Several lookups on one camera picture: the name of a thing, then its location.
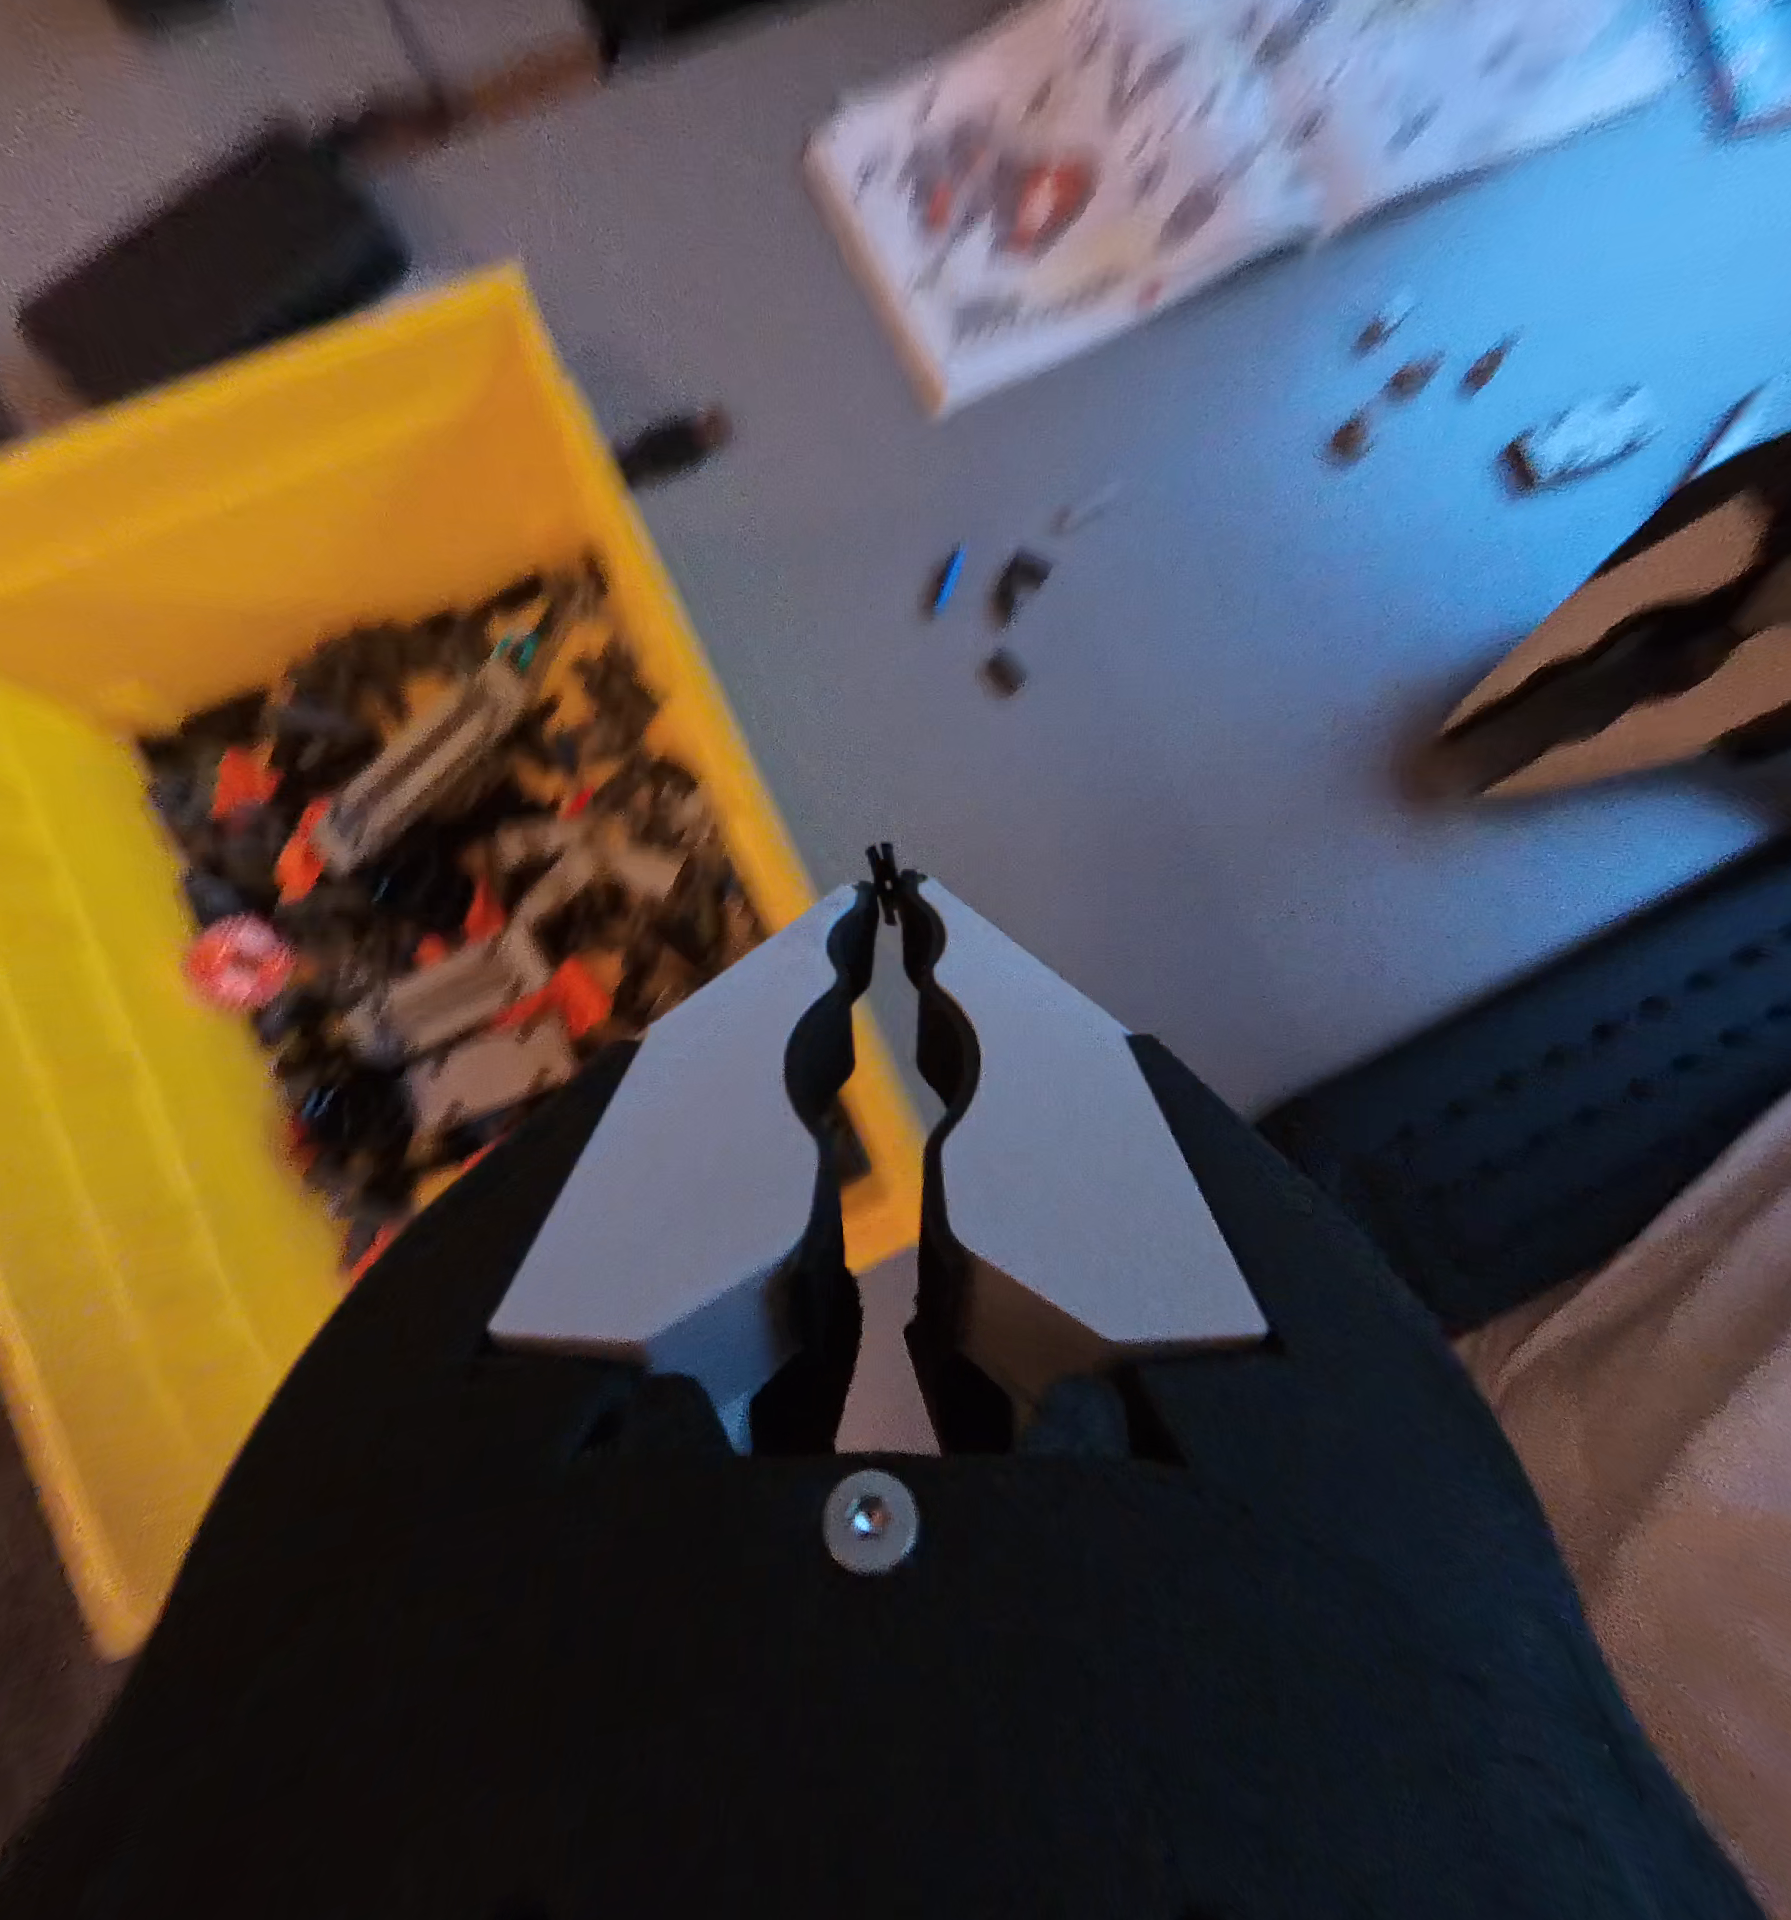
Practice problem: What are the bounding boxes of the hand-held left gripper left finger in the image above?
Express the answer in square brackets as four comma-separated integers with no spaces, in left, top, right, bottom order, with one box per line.
[489,882,882,1454]

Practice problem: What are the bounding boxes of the pile of building bricks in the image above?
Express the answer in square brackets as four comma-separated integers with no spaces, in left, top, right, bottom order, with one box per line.
[139,563,780,1263]

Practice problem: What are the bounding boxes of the black power adapter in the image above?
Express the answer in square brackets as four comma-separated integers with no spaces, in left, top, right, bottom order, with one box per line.
[18,129,412,405]

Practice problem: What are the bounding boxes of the yellow plastic bin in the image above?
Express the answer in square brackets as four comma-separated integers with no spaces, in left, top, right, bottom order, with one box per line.
[0,264,929,1661]

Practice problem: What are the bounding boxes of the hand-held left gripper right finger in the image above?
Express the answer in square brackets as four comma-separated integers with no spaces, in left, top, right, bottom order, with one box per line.
[899,878,1272,1454]

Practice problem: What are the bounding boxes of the grey plate with four holes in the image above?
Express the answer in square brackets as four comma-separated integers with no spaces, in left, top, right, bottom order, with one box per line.
[1500,385,1668,499]

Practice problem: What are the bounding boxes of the orange gear wheel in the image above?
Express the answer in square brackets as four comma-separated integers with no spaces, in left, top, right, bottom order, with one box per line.
[182,913,299,1012]

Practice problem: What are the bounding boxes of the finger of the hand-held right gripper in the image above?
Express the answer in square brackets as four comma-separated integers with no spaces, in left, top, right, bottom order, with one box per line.
[1436,494,1791,739]
[1479,625,1791,798]

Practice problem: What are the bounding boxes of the long flat grey bar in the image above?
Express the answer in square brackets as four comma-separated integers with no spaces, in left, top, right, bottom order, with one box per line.
[1695,380,1779,469]

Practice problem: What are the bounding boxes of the open instruction booklet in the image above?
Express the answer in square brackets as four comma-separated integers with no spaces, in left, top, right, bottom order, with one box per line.
[806,0,1704,418]

